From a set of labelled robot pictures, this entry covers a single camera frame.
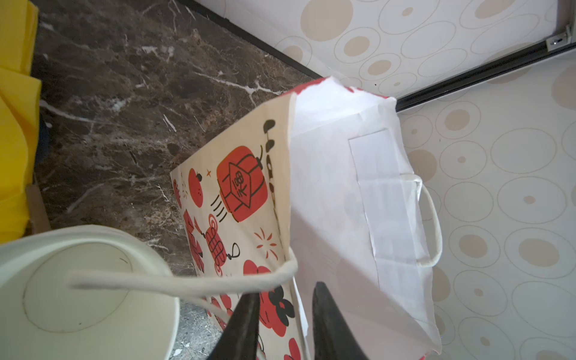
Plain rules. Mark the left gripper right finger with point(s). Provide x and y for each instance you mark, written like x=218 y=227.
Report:
x=332 y=336

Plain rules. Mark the stack of paper cups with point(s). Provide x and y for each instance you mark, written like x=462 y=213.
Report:
x=43 y=318

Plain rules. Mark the red white paper bag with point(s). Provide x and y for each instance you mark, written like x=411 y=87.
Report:
x=313 y=185

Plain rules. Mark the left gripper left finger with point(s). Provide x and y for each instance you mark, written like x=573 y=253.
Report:
x=240 y=337

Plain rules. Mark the yellow napkin stack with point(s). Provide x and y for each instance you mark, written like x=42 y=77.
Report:
x=20 y=114

